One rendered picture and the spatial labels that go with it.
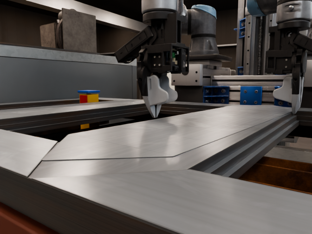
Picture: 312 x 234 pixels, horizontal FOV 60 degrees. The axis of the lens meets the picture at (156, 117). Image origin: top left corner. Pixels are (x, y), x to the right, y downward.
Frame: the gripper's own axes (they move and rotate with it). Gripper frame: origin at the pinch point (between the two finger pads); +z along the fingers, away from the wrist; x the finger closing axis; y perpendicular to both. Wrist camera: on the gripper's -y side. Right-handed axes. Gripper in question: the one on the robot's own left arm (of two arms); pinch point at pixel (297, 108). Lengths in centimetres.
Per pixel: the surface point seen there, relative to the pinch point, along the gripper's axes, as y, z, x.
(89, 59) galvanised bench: 91, -17, -15
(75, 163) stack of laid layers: 10, 1, 57
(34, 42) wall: 1127, -174, -612
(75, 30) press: 468, -113, -311
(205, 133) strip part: 6.6, 0.7, 37.8
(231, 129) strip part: 4.7, 0.7, 32.3
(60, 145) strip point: 17, 1, 54
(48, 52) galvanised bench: 91, -19, 6
